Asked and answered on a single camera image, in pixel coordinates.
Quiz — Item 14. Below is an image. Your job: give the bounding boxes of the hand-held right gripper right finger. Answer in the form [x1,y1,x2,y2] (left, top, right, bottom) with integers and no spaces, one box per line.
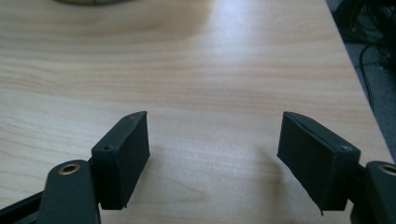
[276,111,362,216]

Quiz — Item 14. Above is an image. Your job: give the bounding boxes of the black cable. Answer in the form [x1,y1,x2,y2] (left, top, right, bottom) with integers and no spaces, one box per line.
[359,43,379,114]

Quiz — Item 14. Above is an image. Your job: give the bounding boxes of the round grey-green dish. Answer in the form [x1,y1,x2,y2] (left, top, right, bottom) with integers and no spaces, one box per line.
[52,0,135,7]

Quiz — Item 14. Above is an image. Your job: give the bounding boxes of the black cables beside table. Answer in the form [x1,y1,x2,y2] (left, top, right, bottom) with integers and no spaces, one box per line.
[330,0,396,70]

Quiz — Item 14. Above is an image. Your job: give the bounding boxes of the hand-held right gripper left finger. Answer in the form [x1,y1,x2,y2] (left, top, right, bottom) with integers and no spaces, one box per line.
[91,110,151,211]

